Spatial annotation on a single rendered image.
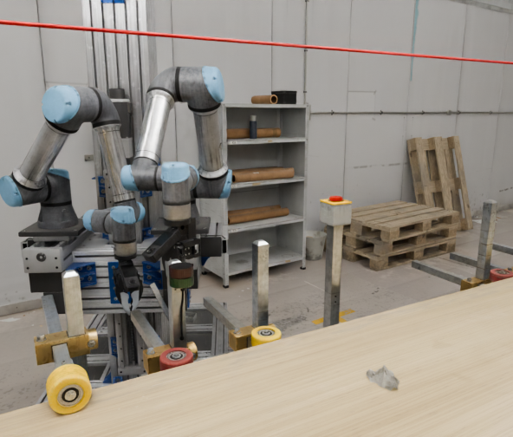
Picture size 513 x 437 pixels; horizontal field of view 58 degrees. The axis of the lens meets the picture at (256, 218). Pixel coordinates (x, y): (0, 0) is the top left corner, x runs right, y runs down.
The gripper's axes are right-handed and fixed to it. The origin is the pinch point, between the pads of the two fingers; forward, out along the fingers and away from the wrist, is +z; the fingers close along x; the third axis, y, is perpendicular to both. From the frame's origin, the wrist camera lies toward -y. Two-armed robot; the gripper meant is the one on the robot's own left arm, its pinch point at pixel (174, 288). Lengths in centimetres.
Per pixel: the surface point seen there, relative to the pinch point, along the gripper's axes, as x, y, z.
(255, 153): 196, 254, -11
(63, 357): -7.4, -36.3, 3.2
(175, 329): -10.0, -7.9, 6.5
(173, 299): -9.9, -8.0, -2.0
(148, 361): -8.1, -15.3, 12.9
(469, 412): -77, 12, 9
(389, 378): -60, 12, 9
